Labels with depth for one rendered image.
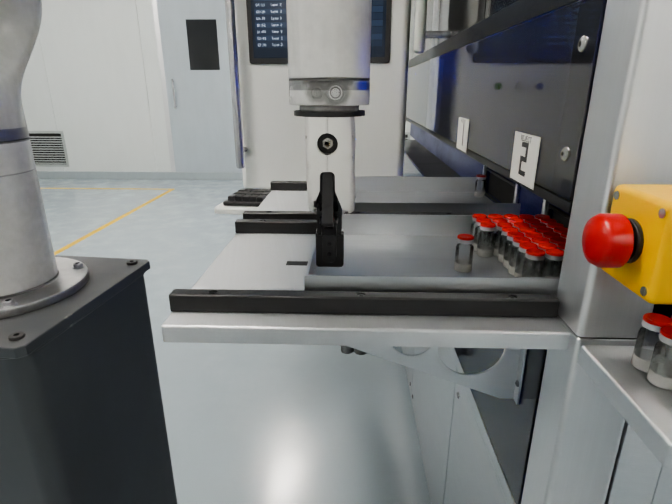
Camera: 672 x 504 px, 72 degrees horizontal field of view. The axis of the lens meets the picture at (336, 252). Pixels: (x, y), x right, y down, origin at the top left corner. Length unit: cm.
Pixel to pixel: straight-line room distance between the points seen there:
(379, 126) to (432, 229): 69
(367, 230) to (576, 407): 39
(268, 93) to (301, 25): 97
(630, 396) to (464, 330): 14
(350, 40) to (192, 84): 580
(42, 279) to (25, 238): 6
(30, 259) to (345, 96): 42
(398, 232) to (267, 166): 79
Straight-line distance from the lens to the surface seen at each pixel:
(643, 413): 42
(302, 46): 48
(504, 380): 64
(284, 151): 144
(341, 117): 47
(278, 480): 155
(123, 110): 661
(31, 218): 66
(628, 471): 61
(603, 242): 38
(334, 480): 154
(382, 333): 46
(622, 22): 47
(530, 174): 60
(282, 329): 47
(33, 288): 67
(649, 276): 38
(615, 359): 48
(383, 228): 74
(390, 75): 138
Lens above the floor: 110
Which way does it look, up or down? 19 degrees down
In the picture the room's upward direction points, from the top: straight up
